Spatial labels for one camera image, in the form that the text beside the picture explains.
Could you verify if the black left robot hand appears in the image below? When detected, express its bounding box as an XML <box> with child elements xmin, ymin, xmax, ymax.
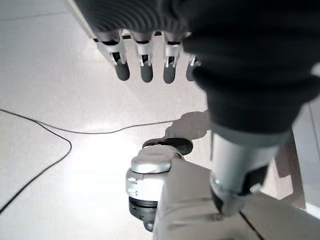
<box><xmin>74</xmin><ymin>0</ymin><xmax>320</xmax><ymax>218</ymax></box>

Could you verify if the black tether cable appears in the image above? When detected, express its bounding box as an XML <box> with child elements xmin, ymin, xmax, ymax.
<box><xmin>0</xmin><ymin>109</ymin><xmax>73</xmax><ymax>215</ymax></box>
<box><xmin>31</xmin><ymin>119</ymin><xmax>177</xmax><ymax>135</ymax></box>

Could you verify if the white blue medical cart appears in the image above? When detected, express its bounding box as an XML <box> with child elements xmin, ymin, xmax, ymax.
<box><xmin>291</xmin><ymin>102</ymin><xmax>320</xmax><ymax>218</ymax></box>

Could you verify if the silver left robot leg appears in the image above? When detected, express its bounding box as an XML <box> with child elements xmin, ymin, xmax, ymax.
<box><xmin>124</xmin><ymin>137</ymin><xmax>320</xmax><ymax>240</ymax></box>

